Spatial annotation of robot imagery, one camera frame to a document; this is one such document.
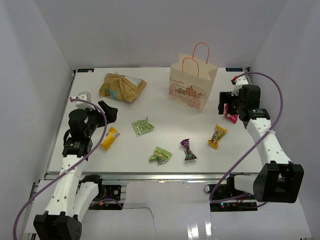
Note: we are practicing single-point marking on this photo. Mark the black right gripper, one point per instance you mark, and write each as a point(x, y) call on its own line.
point(224, 98)

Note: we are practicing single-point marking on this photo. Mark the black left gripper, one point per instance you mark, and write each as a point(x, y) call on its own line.
point(110, 112)

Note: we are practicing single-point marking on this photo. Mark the red candy packet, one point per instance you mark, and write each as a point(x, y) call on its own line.
point(231, 117)

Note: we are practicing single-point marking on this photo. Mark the brown paper snack pouch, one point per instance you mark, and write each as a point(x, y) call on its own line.
point(121, 87)

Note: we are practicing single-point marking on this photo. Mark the yellow snack bar wrapper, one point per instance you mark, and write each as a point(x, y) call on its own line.
point(109, 138)

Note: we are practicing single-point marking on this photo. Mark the green snack packet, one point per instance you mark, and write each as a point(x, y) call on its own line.
point(160, 155)
point(142, 127)

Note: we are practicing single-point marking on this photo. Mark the yellow M&M's packet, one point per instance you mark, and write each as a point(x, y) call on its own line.
point(219, 132)

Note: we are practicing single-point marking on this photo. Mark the purple candy wrapper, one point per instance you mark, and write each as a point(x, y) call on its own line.
point(189, 155)

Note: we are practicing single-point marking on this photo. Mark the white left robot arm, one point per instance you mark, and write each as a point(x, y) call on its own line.
point(72, 196)

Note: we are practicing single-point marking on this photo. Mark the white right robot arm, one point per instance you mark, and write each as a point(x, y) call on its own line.
point(279, 180)

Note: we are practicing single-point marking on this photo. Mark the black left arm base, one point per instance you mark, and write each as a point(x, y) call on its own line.
point(104, 191)

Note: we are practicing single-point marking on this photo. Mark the blue right corner label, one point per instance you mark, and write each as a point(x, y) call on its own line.
point(234, 69)

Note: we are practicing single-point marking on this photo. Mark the blue corner label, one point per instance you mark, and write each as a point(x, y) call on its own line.
point(85, 70)
point(234, 69)

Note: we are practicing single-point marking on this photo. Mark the blue left corner label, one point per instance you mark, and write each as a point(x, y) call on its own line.
point(85, 70)

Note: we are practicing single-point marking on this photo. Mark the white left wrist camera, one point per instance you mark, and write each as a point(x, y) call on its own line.
point(82, 100)

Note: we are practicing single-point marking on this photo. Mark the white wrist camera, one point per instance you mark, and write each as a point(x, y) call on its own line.
point(237, 83)
point(82, 100)

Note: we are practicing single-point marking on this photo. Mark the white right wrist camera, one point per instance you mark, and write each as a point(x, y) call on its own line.
point(237, 83)

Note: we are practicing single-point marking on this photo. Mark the cream paper bag orange handles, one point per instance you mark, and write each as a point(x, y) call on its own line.
point(191, 80)

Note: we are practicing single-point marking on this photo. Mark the aluminium front rail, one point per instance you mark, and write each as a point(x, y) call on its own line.
point(160, 177)

